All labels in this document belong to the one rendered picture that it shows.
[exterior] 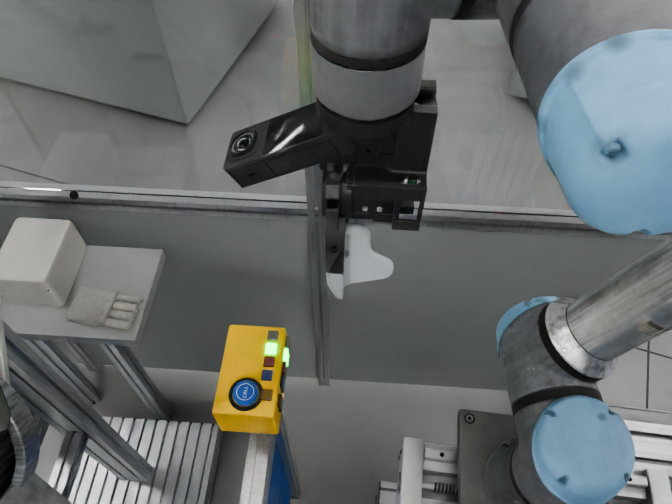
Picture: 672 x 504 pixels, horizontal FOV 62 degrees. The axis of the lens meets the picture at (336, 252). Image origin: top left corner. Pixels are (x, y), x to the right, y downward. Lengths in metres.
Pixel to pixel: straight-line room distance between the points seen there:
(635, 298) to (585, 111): 0.49
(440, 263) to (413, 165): 0.95
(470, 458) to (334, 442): 1.11
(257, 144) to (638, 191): 0.29
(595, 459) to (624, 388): 1.58
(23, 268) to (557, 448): 1.06
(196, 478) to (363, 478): 0.54
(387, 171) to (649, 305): 0.38
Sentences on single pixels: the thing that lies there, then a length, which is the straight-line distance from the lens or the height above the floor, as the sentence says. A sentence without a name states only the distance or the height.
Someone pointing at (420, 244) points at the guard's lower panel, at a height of 0.89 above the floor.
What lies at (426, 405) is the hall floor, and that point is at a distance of 2.08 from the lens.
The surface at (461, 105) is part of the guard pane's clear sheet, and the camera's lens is 1.03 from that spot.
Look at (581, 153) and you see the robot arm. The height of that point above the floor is 1.79.
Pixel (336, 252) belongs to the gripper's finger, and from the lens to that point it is 0.46.
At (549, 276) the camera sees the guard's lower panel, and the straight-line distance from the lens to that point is 1.47.
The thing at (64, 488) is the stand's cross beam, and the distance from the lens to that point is 1.52.
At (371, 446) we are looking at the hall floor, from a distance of 2.02.
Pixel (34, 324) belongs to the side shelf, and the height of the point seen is 0.86.
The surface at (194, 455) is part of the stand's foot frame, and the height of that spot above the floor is 0.08.
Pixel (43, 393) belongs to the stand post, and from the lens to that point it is 1.32.
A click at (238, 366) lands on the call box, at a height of 1.07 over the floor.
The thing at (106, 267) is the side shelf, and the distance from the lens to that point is 1.40.
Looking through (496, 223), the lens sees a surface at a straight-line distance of 1.26.
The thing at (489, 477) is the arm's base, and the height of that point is 1.07.
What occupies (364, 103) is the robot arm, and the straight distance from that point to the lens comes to 0.37.
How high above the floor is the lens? 1.93
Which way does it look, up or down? 55 degrees down
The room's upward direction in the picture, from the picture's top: straight up
